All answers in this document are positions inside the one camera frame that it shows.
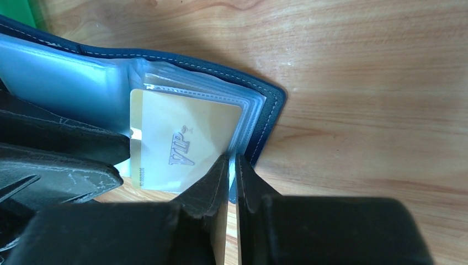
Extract green plastic bin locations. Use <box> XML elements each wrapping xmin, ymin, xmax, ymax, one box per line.
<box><xmin>1</xmin><ymin>0</ymin><xmax>46</xmax><ymax>30</ymax></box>

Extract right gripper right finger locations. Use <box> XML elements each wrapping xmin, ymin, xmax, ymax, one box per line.
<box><xmin>235</xmin><ymin>155</ymin><xmax>434</xmax><ymax>264</ymax></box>

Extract navy blue card holder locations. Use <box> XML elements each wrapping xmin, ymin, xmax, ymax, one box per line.
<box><xmin>1</xmin><ymin>16</ymin><xmax>286</xmax><ymax>181</ymax></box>

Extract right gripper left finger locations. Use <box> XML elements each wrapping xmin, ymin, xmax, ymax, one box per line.
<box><xmin>6</xmin><ymin>155</ymin><xmax>229</xmax><ymax>264</ymax></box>

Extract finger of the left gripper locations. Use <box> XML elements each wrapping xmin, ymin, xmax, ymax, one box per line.
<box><xmin>1</xmin><ymin>144</ymin><xmax>123</xmax><ymax>252</ymax></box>
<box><xmin>1</xmin><ymin>84</ymin><xmax>130</xmax><ymax>165</ymax></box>

